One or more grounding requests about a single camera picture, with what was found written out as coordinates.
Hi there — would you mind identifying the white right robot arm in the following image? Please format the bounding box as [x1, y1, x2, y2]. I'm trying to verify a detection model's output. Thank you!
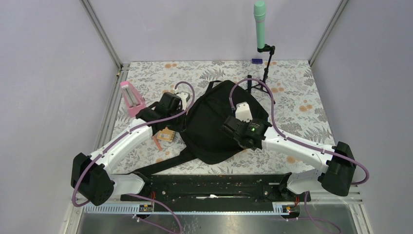
[222, 116, 356, 201]

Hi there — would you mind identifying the black student backpack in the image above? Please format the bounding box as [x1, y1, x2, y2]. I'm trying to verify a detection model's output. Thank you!
[134, 80, 269, 176]

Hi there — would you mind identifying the orange spiral notebook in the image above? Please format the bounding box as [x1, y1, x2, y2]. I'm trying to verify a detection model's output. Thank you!
[156, 128, 176, 142]

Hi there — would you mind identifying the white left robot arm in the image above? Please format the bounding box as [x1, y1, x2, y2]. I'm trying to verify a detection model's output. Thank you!
[71, 92, 193, 207]

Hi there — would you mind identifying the black microphone tripod stand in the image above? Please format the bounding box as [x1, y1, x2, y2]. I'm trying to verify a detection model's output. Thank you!
[246, 43, 275, 94]

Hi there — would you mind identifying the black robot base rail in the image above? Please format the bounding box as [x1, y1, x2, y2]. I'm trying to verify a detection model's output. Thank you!
[140, 174, 305, 212]

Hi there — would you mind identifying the small blue block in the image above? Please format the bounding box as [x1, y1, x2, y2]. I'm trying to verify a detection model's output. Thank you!
[251, 58, 263, 64]

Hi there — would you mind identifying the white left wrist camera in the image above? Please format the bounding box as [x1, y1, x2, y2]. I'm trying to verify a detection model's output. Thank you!
[176, 92, 190, 110]

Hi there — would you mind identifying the mint green microphone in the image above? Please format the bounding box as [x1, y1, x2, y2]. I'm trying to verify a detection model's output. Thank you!
[253, 0, 266, 52]

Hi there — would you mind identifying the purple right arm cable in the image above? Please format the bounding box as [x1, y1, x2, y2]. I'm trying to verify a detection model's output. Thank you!
[229, 78, 370, 186]

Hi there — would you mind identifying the orange pencil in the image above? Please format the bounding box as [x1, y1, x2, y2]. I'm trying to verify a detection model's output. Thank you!
[152, 136, 163, 151]

